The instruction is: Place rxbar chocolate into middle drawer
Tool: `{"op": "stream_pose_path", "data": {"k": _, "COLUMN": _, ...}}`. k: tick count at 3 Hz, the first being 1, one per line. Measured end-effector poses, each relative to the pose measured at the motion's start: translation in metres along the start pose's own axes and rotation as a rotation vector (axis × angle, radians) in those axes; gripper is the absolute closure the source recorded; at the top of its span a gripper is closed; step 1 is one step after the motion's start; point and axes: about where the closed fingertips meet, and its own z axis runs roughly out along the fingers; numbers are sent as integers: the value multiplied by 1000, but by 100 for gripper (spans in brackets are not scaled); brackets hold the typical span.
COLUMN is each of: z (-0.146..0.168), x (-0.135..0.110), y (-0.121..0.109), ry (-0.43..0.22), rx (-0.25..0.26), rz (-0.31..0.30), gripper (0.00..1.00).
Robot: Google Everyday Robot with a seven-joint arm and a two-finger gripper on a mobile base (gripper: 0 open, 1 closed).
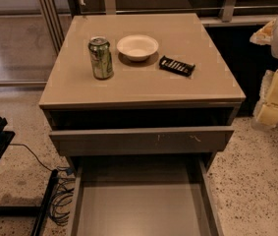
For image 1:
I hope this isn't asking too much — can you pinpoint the metal railing frame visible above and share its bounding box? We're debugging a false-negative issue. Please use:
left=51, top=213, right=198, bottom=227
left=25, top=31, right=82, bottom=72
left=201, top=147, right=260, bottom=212
left=38, top=0, right=278, bottom=51

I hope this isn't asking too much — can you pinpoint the open grey middle drawer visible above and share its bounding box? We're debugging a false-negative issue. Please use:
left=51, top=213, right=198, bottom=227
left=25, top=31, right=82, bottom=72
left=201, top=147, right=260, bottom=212
left=66, top=155, right=224, bottom=236

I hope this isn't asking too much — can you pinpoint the green soda can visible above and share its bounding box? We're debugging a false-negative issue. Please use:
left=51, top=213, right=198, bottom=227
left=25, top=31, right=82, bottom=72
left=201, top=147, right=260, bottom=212
left=88, top=36, right=113, bottom=80

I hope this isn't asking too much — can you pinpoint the grey drawer cabinet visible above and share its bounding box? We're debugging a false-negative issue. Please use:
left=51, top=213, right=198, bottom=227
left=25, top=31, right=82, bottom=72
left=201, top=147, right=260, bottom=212
left=39, top=14, right=245, bottom=178

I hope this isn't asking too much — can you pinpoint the grey top drawer front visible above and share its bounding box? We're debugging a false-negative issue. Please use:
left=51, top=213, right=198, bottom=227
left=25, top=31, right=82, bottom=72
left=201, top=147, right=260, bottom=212
left=50, top=126, right=234, bottom=156

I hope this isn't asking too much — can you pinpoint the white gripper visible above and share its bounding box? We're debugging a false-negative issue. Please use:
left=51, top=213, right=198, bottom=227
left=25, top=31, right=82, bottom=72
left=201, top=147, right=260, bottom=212
left=250, top=20, right=278, bottom=129

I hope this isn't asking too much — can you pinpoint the white bowl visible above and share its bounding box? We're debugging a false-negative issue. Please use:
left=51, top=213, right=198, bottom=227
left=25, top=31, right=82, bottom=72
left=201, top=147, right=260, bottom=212
left=117, top=34, right=159, bottom=62

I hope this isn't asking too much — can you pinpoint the black cable bundle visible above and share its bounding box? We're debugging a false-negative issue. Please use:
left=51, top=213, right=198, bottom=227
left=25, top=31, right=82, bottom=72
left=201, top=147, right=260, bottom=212
left=8, top=143, right=77, bottom=227

